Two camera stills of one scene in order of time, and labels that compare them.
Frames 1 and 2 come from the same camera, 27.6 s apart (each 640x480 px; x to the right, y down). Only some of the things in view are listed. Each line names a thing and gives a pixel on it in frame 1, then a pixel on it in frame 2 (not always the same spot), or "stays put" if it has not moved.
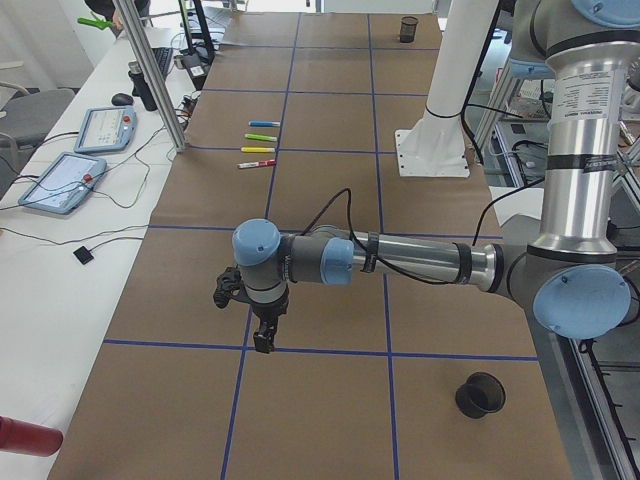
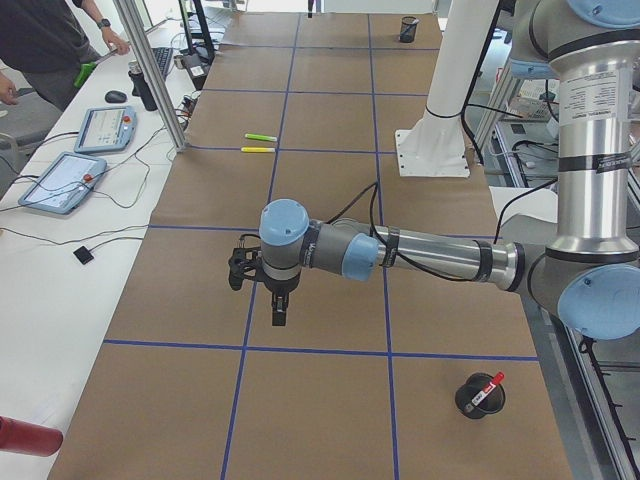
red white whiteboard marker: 256,164 to 470,406
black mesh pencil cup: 408,28 stays put
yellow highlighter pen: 257,149 stays put
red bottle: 28,437 stays put
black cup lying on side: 481,394 stays put
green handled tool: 95,22 to 86,69
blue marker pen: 260,123 to 411,26
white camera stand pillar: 435,146 stays put
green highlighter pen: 258,136 stays put
